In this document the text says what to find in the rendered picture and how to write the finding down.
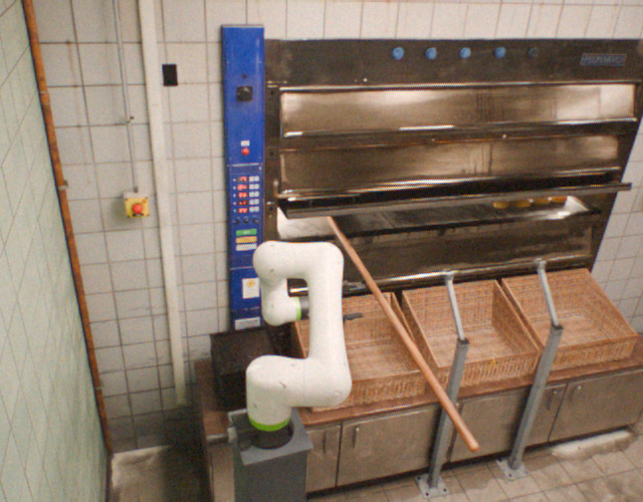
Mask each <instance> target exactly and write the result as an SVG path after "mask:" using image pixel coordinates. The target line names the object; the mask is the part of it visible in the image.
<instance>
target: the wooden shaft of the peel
mask: <svg viewBox="0 0 643 502"><path fill-rule="evenodd" d="M326 220H327V221H328V223H329V224H330V226H331V228H332V229H333V231H334V233H335V234H336V236H337V237H338V239H339V241H340V242H341V244H342V246H343V247H345V249H346V250H347V252H348V254H349V255H350V257H351V259H352V260H353V262H354V263H355V265H356V268H357V269H358V271H359V273H360V274H361V276H362V277H363V279H364V281H365V282H366V284H367V286H368V287H369V289H370V290H371V292H372V294H373V295H374V297H375V299H376V300H377V302H378V303H379V305H380V307H381V308H382V310H383V312H384V313H385V315H386V316H387V319H388V321H389V322H390V324H391V326H393V327H394V329H395V330H396V332H397V334H398V335H399V337H400V339H401V340H402V342H403V343H404V345H405V347H406V348H407V350H408V351H409V353H410V355H411V356H412V358H413V360H414V361H415V363H416V364H417V366H418V368H419V369H420V371H421V372H422V373H423V376H424V377H425V379H426V381H427V382H428V384H429V386H430V387H431V389H432V390H433V392H434V394H435V395H436V397H437V399H438V400H439V402H440V403H441V405H442V407H443V408H444V410H445V412H446V413H447V415H448V416H450V418H451V420H452V421H453V423H454V425H455V426H456V428H457V429H458V431H459V433H460V434H461V436H462V438H463V439H464V441H465V442H466V444H467V447H468V448H469V450H470V451H471V452H472V453H476V452H478V451H479V444H478V443H477V441H476V440H475V438H474V437H473V435H472V433H471V432H470V430H469V429H468V427H467V426H466V424H465V423H464V421H463V419H462V418H461V416H460V415H459V413H458V412H457V410H456V408H455V407H454V405H453V404H452V402H451V401H450V399H449V397H448V396H446V394H445V393H444V391H443V390H442V388H441V386H440V385H439V383H438V382H437V381H436V380H435V378H434V375H433V374H432V372H431V371H430V369H429V368H428V366H427V364H426V363H425V361H424V360H423V358H422V357H421V355H420V353H419V352H418V350H417V349H416V347H415V346H414V344H413V342H412V341H411V339H410V338H409V336H408V335H407V333H406V332H405V330H404V328H403V327H402V325H401V324H400V322H399V321H398V318H397V316H396V315H395V313H394V312H393V310H391V309H390V307H389V305H388V304H387V302H386V301H385V299H384V298H383V296H382V294H381V293H380V291H379V290H378V288H377V287H376V285H375V283H374V282H373V280H372V279H371V277H370V276H369V274H368V272H367V271H366V269H365V268H364V265H363V264H362V262H361V260H360V259H359V257H358V256H357V254H356V253H355V251H354V249H353V248H352V246H351V245H350V243H349V242H348V240H347V239H346V237H345V235H343V234H342V232H341V231H340V229H339V228H338V226H337V224H336V223H335V221H334V220H333V217H332V216H326Z"/></svg>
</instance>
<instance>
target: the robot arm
mask: <svg viewBox="0 0 643 502"><path fill-rule="evenodd" d="M254 266H255V270H256V272H257V274H258V275H259V282H260V287H261V292H262V306H263V316H264V318H265V321H266V322H267V323H268V324H270V325H272V326H280V325H283V324H286V323H290V322H296V321H305V320H311V330H310V351H309V357H308V358H307V359H305V360H297V359H290V358H284V357H278V356H264V357H260V358H258V359H256V360H254V361H253V362H252V363H251V364H250V365H249V366H248V367H247V371H246V402H247V404H248V411H247V412H242V413H237V414H233V415H232V416H231V420H230V421H231V424H230V425H227V426H226V429H227V431H225V432H221V433H217V434H212V435H208V436H206V437H207V438H206V439H207V443H208V445H209V444H213V443H217V441H218V442H222V440H224V441H226V439H228V441H229V443H233V442H236V443H237V447H239V449H240V451H247V450H249V448H250V447H251V446H252V445H253V446H255V447H257V448H260V449H265V450H273V449H278V448H281V447H283V446H285V445H286V444H287V443H289V442H290V440H291V439H292V437H293V435H294V427H295V426H294V422H293V420H292V418H291V417H290V414H291V412H292V406H335V405H338V404H340V403H341V402H343V401H344V400H345V399H346V398H348V396H349V394H350V392H351V387H352V380H351V375H350V370H349V365H348V359H347V354H346V349H345V348H344V341H343V333H342V326H344V323H346V322H347V321H353V320H354V319H361V317H363V315H362V313H361V312H354V313H346V314H344V315H343V314H342V313H341V295H342V294H343V293H344V292H347V291H348V290H349V292H350V291H359V290H366V287H365V286H364V284H361V285H356V284H350V285H349V284H348V282H347V281H342V282H341V275H342V256H341V253H340V251H339V250H338V249H337V248H336V247H335V246H334V245H332V244H329V243H284V242H275V241H270V242H266V243H264V244H262V245H261V246H259V247H258V249H257V250H256V252H255V254H254ZM290 278H298V279H305V280H306V281H307V282H308V287H309V295H308V296H302V297H293V298H290V297H288V294H287V284H286V279H290Z"/></svg>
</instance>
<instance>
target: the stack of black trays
mask: <svg viewBox="0 0 643 502"><path fill-rule="evenodd" d="M209 336H210V340H211V346H210V347H211V350H210V353H211V358H212V361H211V364H212V367H213V368H212V370H213V374H214V378H215V382H216V386H217V390H218V394H219V398H220V402H221V406H222V410H230V409H235V408H240V407H247V406H248V404H247V402H246V371H247V367H248V366H249V365H250V364H251V363H252V362H253V361H254V360H256V359H258V358H260V357H264V356H278V357H281V356H282V355H281V353H280V350H279V348H278V346H277V344H276V341H275V339H274V337H273V335H272V332H271V330H270V328H269V325H264V326H258V327H252V328H245V329H240V330H234V331H228V332H222V333H216V334H210V335H209Z"/></svg>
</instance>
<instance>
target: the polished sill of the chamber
mask: <svg viewBox="0 0 643 502"><path fill-rule="evenodd" d="M599 215H600V213H598V212H597V211H595V210H594V209H589V210H578V211H568V212H557V213H546V214H535V215H524V216H514V217H503V219H491V220H480V221H469V222H459V223H448V224H436V225H425V226H414V227H404V228H393V229H381V230H370V231H360V232H349V233H342V234H343V235H345V237H346V239H347V240H348V242H349V243H350V245H356V244H366V243H376V242H386V241H397V240H407V239H417V238H428V237H438V236H449V235H459V234H469V233H479V232H489V231H501V230H511V229H521V228H531V227H541V226H550V225H561V224H572V223H582V222H592V221H598V219H599ZM278 242H284V243H329V244H332V245H334V246H342V244H341V242H340V241H339V239H338V237H337V236H336V234H327V235H316V236H306V237H294V238H283V239H278Z"/></svg>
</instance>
